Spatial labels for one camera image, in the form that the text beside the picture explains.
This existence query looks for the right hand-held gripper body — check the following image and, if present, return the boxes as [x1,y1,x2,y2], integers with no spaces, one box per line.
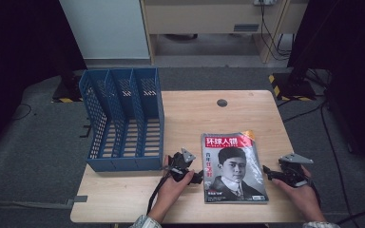
[278,153,315,188]

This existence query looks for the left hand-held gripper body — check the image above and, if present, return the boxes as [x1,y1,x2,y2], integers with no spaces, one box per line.
[167,146,197,182]

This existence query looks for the magazine with portrait cover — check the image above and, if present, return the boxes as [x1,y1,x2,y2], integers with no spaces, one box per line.
[201,129,270,204]

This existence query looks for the blue plastic file rack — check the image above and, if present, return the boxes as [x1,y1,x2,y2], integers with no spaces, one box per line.
[78,66,165,173]

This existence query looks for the person's right hand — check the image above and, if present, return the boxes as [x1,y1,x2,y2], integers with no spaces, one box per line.
[272,165,327,223]

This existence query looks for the person's left hand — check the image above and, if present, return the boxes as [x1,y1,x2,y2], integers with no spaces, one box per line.
[147,155,197,220]

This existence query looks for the black stand base striped tape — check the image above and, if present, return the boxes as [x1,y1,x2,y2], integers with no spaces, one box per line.
[51,74,85,105]
[267,71,317,103]

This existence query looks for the grey tape strip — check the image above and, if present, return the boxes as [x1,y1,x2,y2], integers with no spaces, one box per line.
[66,195,89,206]

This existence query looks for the black curtain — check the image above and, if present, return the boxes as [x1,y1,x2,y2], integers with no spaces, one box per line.
[286,0,365,181]
[0,0,87,160]

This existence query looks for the light wooden desk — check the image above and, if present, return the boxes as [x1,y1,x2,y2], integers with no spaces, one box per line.
[139,0,309,65]

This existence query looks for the white cabinet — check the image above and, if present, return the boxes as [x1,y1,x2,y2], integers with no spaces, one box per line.
[58,0,151,61]

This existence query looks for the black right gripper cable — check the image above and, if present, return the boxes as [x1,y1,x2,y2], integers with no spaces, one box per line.
[309,179,323,210]

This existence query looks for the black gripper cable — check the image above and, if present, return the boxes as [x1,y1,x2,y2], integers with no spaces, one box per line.
[145,172,173,217]
[309,179,323,210]

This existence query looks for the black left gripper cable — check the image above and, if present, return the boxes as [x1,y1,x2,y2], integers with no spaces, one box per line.
[145,172,173,217]

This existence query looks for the long black floor cable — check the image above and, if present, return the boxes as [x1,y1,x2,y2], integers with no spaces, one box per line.
[277,94,365,226]

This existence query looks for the black hanging cables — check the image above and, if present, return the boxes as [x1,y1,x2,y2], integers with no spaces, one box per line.
[259,3,296,62]

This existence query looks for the thin black floor cable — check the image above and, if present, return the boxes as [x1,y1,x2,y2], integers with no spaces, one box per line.
[11,103,33,122]

